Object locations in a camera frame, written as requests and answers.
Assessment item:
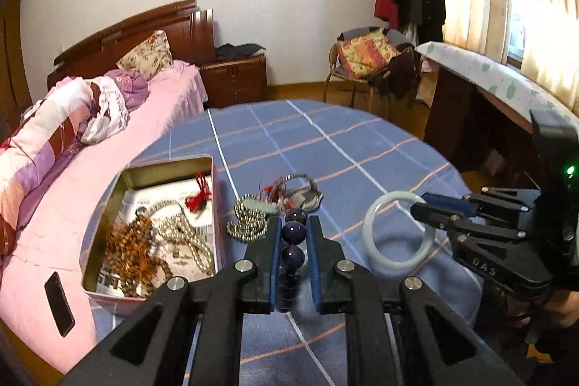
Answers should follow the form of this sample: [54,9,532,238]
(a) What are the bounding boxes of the white jade bangle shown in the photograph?
[361,191,436,271]

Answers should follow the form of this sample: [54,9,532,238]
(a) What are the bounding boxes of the brown wooden bead mala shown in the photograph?
[104,213,173,298]

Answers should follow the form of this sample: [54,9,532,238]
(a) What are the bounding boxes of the white pearl necklace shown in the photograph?
[146,200,217,277]

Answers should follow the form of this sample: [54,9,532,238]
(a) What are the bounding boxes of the red tassel charm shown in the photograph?
[185,173,212,213]

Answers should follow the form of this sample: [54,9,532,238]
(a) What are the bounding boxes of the dark purple bead bracelet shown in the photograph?
[276,208,310,314]

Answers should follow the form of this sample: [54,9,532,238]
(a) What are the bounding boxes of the person's right hand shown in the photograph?
[542,290,579,328]

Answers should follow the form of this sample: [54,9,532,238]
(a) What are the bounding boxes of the black smartphone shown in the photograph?
[44,271,76,338]

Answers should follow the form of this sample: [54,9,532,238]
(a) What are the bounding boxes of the pink bed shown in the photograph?
[1,61,207,373]

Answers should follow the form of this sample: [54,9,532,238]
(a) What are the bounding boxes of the leaf-patterned desk cover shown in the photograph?
[416,41,578,129]

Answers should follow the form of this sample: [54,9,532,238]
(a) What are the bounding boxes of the pink metal tin box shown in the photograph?
[81,155,226,315]

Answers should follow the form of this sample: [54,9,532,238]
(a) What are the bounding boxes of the silver wristwatch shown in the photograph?
[283,173,324,213]

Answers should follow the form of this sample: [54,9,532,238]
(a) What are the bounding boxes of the blue plaid tablecloth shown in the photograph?
[85,98,483,386]

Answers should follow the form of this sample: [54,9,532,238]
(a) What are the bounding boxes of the colourful patchwork cushion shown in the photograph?
[337,29,400,79]

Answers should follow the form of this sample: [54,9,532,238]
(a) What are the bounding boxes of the wicker chair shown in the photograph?
[322,26,421,109]

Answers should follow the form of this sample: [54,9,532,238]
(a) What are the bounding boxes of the pink purple striped quilt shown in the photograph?
[0,75,131,256]

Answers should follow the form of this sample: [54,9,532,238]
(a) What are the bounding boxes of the purple garment on bed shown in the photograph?
[105,69,149,112]

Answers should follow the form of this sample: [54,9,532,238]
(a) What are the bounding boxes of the wooden nightstand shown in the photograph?
[200,55,268,109]

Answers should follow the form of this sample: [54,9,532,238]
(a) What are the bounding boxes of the wooden wardrobe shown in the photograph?
[0,0,31,139]

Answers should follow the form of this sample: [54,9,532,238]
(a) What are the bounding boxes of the dark clothes on nightstand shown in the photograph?
[215,43,266,62]

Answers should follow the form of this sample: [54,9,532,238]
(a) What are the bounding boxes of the floral pillow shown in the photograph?
[117,30,173,80]

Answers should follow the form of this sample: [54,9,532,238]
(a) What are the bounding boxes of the dark wooden headboard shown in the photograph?
[46,0,216,88]

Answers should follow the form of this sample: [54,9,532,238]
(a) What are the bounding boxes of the green-grey bead necklace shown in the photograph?
[225,194,273,243]

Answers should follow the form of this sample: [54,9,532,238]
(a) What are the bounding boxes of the pale jade pendant red cord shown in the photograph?
[245,179,296,216]

